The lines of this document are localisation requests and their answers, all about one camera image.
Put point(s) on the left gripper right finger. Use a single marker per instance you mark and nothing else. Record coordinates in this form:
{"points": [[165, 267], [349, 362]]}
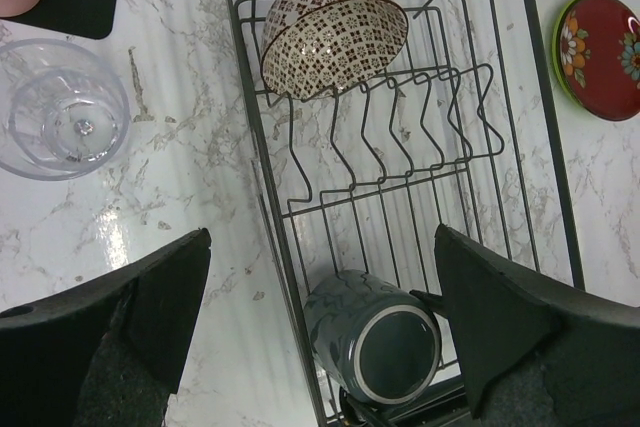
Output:
{"points": [[532, 350]]}

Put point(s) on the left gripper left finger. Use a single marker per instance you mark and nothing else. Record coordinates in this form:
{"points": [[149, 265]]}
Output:
{"points": [[109, 352]]}

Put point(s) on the black wire dish rack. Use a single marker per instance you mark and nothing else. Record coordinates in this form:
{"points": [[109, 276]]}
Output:
{"points": [[460, 129]]}

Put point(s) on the red floral plate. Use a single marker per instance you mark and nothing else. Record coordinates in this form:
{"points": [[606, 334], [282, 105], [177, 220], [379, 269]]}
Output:
{"points": [[612, 71]]}

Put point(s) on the clear glass tumbler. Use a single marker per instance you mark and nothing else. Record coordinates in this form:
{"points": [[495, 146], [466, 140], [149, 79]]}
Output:
{"points": [[64, 111]]}

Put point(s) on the grey ceramic mug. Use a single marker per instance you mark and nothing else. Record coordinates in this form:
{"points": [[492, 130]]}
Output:
{"points": [[380, 343]]}

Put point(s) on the patterned beige bowl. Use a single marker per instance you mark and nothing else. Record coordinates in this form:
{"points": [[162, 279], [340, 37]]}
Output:
{"points": [[316, 47]]}

